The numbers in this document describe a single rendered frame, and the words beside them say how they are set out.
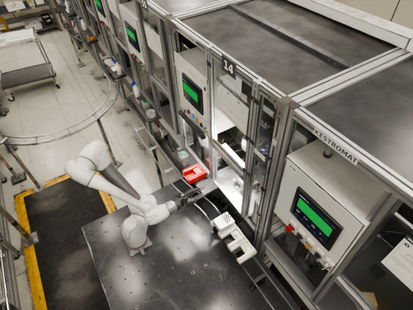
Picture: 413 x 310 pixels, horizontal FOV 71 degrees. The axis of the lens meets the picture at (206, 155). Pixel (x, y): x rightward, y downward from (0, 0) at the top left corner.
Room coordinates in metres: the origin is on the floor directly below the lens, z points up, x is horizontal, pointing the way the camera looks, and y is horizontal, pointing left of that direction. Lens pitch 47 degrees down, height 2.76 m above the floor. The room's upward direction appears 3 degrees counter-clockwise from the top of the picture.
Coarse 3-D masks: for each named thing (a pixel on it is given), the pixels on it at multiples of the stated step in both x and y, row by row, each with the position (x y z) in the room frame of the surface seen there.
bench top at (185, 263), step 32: (160, 192) 1.54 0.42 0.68; (96, 224) 1.25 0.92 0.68; (160, 224) 1.22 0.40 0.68; (192, 224) 1.21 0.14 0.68; (96, 256) 0.97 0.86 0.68; (128, 256) 0.96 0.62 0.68; (160, 256) 0.95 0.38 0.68; (192, 256) 0.94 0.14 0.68; (224, 256) 0.92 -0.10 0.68; (256, 256) 0.91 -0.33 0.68; (128, 288) 0.73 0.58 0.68; (160, 288) 0.72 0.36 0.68; (192, 288) 0.71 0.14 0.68; (224, 288) 0.70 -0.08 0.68; (256, 288) 0.69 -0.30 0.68
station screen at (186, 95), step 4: (184, 80) 1.68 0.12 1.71; (188, 84) 1.64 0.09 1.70; (192, 88) 1.59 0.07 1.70; (184, 92) 1.70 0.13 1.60; (196, 92) 1.55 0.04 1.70; (184, 96) 1.71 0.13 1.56; (188, 96) 1.65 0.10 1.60; (188, 100) 1.66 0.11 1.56; (192, 100) 1.60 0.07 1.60; (192, 104) 1.61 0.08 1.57; (196, 104) 1.56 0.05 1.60; (196, 108) 1.56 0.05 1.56
